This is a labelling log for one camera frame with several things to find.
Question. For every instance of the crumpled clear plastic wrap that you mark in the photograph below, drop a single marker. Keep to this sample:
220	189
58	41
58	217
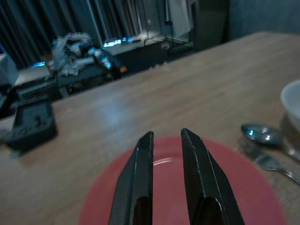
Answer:
68	51

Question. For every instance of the cluttered low bench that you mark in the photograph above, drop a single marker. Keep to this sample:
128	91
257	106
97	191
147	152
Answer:
77	75

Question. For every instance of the black handheld controller device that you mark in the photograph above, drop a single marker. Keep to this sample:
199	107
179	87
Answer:
31	124

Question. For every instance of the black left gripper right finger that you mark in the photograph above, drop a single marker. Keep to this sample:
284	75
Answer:
206	178

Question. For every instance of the white ceramic bowl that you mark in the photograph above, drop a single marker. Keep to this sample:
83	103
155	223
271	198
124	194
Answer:
293	103

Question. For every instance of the black metal clothes rack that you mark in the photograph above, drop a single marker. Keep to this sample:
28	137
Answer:
168	28

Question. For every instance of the red round plate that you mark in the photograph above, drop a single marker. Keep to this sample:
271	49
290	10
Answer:
171	199

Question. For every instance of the silver metal spoon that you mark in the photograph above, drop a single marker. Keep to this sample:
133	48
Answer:
262	136

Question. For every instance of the grey pleated curtain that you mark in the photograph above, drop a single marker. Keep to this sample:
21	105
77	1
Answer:
58	21

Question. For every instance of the silver metal fork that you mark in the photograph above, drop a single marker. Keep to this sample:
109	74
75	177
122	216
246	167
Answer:
267	161

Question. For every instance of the white hanging garment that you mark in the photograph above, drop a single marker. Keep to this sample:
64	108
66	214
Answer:
179	16

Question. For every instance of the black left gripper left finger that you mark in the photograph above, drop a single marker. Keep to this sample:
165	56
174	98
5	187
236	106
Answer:
134	178

